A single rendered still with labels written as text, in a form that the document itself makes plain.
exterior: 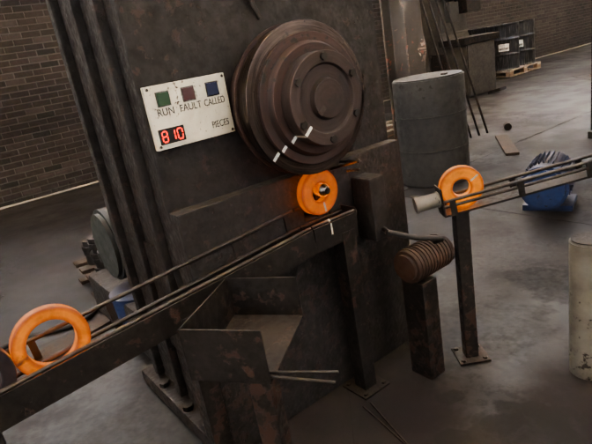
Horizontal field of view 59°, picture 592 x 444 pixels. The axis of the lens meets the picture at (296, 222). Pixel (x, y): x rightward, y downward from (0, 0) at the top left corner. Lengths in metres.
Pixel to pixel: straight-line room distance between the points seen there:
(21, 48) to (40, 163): 1.43
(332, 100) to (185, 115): 0.44
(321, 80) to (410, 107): 2.82
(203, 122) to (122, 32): 0.33
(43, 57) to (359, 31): 5.97
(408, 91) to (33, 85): 4.90
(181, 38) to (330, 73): 0.45
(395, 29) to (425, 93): 1.89
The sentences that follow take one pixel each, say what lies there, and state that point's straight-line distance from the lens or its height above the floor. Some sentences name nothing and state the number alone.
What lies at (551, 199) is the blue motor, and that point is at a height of 0.13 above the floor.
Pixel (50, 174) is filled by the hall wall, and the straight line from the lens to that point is 7.60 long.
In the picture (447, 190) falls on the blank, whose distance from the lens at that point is 1.95.
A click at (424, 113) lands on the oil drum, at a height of 0.62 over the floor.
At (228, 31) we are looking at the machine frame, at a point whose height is 1.35.
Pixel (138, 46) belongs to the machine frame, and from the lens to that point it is 1.58.
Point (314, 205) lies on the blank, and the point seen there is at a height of 0.77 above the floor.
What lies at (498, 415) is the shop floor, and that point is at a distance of 2.00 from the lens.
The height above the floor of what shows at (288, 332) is 0.60.
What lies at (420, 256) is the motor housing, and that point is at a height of 0.51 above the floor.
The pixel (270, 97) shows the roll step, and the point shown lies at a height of 1.15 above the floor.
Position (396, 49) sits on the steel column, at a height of 1.07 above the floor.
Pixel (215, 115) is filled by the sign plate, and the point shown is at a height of 1.12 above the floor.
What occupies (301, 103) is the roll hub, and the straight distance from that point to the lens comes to 1.56.
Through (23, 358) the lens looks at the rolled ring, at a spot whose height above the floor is 0.68.
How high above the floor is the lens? 1.27
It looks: 18 degrees down
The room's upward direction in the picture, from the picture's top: 10 degrees counter-clockwise
